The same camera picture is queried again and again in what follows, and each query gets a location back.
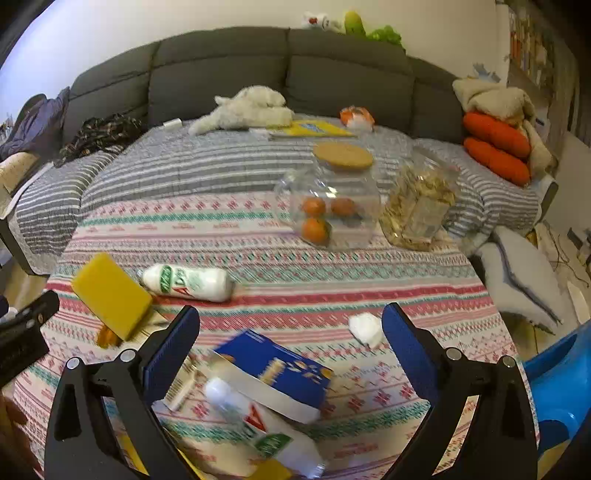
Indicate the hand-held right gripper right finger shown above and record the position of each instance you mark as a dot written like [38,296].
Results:
[411,353]

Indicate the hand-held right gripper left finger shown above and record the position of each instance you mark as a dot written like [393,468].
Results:
[171,355]

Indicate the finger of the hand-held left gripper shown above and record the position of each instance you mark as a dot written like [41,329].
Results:
[37,310]

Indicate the small white tissue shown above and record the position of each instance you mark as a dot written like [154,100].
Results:
[367,328]

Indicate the yellow sponge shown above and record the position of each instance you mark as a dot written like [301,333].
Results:
[111,290]

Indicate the white milk bottle green label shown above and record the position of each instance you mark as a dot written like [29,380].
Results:
[203,284]
[277,447]

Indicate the dark blue carton box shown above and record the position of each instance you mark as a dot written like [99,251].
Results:
[277,364]

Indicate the yellow snack packet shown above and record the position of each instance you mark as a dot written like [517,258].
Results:
[274,470]

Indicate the person's left hand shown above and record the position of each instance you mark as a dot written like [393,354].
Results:
[10,429]

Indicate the grey seat cushion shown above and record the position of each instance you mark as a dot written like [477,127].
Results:
[496,286]
[531,258]

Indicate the patterned tablecloth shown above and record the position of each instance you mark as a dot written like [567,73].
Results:
[286,286]

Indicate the floral pillow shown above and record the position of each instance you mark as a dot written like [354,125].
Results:
[18,168]

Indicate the blue plastic stool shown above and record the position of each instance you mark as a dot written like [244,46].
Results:
[558,369]

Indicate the orange tangerine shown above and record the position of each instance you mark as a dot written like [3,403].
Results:
[344,206]
[314,206]
[315,230]

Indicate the purple jacket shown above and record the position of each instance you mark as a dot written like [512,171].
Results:
[37,124]

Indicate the dark plaid shirt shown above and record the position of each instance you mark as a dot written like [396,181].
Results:
[97,134]

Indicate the grey striped sofa cover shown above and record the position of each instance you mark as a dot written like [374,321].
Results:
[207,170]

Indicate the orange cushion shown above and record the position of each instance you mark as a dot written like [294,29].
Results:
[496,131]
[498,165]

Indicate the glass jar with cork lid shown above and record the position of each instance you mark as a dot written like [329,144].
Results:
[344,154]

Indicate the white charger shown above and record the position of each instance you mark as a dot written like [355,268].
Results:
[172,123]

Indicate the orange and white bag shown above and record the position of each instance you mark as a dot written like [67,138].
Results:
[355,117]

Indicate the yellow book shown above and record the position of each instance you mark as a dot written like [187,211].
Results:
[314,129]

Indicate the white plush dog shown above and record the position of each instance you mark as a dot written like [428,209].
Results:
[249,108]

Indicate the beige fleece blanket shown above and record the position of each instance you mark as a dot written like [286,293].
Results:
[498,97]

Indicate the pale blue crumpled paper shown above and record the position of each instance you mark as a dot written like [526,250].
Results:
[487,74]

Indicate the grey fabric sofa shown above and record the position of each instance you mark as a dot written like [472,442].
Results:
[221,69]

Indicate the white bookshelf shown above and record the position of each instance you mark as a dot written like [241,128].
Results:
[526,76]

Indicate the green plush toy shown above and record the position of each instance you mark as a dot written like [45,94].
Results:
[385,34]

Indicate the row of books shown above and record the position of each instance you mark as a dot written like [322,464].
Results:
[531,41]

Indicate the yellow green corn plush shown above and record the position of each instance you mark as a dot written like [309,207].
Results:
[354,23]

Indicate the white plush toy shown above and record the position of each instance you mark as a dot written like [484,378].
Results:
[318,21]

